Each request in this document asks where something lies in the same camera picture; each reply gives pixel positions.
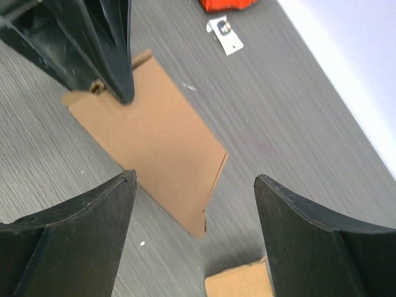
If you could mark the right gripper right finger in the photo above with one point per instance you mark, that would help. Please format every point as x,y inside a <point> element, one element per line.
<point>315,251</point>

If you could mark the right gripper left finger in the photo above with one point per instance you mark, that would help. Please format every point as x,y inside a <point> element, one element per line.
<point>70,249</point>

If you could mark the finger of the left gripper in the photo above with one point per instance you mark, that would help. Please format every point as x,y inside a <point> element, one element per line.
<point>59,37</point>
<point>108,46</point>

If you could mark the small cardboard box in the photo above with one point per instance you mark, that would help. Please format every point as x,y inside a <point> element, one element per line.
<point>160,136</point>

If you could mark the large flat cardboard box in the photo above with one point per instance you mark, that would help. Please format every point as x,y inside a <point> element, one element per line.
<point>248,280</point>

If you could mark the beige orange snack bag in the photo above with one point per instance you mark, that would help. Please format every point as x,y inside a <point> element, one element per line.
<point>213,6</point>

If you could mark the small white tag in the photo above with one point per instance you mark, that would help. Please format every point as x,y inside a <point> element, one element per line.
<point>227,37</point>

